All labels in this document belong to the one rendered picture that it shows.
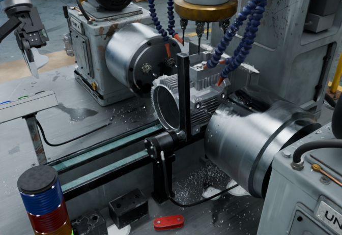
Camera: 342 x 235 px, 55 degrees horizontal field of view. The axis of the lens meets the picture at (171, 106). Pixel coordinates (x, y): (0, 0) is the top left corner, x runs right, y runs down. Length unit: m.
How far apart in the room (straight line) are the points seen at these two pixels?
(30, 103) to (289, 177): 0.74
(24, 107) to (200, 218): 0.60
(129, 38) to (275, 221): 0.78
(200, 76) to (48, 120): 0.71
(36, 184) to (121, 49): 0.75
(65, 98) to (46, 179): 1.04
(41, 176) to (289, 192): 0.46
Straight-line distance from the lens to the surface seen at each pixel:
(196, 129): 1.03
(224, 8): 0.91
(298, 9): 1.01
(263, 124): 0.77
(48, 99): 1.06
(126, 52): 1.18
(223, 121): 0.82
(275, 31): 1.07
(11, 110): 1.05
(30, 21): 1.12
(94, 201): 1.00
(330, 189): 0.64
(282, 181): 0.70
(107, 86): 1.42
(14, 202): 1.14
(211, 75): 1.03
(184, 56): 0.82
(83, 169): 1.05
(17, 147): 1.34
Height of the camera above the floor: 1.59
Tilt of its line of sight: 33 degrees down
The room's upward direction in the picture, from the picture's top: straight up
